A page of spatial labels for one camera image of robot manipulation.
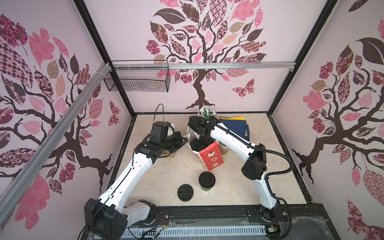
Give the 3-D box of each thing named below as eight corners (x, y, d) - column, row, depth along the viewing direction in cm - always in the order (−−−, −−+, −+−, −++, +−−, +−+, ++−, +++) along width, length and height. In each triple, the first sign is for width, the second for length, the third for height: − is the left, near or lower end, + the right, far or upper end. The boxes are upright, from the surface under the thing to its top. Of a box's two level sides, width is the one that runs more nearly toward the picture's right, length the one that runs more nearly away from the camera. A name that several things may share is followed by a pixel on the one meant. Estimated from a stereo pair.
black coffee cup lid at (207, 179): (202, 195, 82) (203, 188, 72) (197, 182, 86) (197, 174, 77) (215, 189, 83) (217, 182, 74) (209, 177, 88) (211, 169, 79)
